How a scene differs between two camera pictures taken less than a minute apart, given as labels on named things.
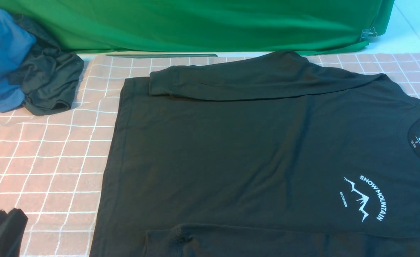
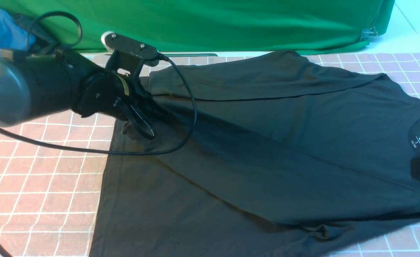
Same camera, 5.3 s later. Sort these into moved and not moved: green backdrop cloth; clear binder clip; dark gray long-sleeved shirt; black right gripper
Moved: black right gripper
Not moved: green backdrop cloth; dark gray long-sleeved shirt; clear binder clip
